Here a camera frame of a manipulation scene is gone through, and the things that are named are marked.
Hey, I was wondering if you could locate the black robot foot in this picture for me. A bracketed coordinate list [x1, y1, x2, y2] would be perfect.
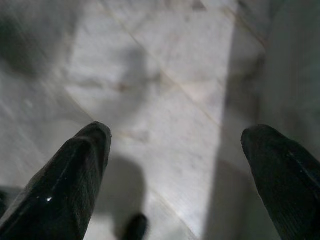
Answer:
[119, 212, 149, 240]

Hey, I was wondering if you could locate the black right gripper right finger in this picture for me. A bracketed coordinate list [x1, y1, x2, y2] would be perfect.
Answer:
[240, 123, 320, 240]

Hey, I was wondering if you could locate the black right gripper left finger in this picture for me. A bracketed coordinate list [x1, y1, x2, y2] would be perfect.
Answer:
[0, 121, 113, 240]

